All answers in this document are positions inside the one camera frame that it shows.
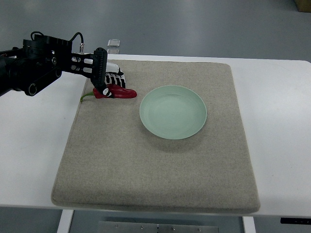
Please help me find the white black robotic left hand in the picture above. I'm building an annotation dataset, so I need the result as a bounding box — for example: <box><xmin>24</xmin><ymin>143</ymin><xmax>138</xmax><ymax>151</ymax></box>
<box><xmin>103</xmin><ymin>62</ymin><xmax>126</xmax><ymax>97</ymax></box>

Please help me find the red pepper with green stem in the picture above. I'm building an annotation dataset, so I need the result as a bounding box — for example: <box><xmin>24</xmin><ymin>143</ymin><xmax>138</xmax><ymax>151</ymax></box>
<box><xmin>80</xmin><ymin>84</ymin><xmax>137</xmax><ymax>102</ymax></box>

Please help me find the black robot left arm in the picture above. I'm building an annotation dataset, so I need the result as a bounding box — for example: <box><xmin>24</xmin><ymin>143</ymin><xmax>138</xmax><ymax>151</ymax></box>
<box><xmin>0</xmin><ymin>31</ymin><xmax>111</xmax><ymax>97</ymax></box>

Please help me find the light green round plate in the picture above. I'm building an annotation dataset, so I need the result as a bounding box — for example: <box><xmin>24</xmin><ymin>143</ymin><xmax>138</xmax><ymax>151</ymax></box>
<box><xmin>139</xmin><ymin>85</ymin><xmax>207</xmax><ymax>140</ymax></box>

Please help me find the clear floor socket cover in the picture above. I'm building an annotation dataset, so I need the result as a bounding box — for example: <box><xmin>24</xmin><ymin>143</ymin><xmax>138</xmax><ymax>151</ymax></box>
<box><xmin>107</xmin><ymin>39</ymin><xmax>121</xmax><ymax>48</ymax></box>

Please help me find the beige felt mat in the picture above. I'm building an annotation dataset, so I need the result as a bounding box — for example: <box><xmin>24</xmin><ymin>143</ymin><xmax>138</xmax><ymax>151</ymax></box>
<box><xmin>51</xmin><ymin>60</ymin><xmax>260</xmax><ymax>214</ymax></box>

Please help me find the white left table leg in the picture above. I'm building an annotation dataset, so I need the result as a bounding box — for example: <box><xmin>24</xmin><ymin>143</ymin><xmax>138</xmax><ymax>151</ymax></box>
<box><xmin>56</xmin><ymin>210</ymin><xmax>74</xmax><ymax>233</ymax></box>

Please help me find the white table leg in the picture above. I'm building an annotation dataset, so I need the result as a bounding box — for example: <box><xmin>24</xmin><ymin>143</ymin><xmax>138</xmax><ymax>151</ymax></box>
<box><xmin>242</xmin><ymin>216</ymin><xmax>256</xmax><ymax>233</ymax></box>
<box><xmin>56</xmin><ymin>210</ymin><xmax>74</xmax><ymax>233</ymax></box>

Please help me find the white right table leg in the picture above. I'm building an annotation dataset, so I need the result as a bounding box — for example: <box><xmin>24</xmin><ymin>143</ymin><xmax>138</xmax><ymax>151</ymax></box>
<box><xmin>242</xmin><ymin>216</ymin><xmax>256</xmax><ymax>233</ymax></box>

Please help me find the brown cardboard box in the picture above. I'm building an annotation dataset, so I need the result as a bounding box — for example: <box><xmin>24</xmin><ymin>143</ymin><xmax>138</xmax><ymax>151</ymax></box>
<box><xmin>295</xmin><ymin>0</ymin><xmax>311</xmax><ymax>13</ymax></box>

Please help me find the black table control panel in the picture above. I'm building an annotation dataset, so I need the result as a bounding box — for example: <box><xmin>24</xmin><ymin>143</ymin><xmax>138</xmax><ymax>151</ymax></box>
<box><xmin>280</xmin><ymin>217</ymin><xmax>311</xmax><ymax>225</ymax></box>

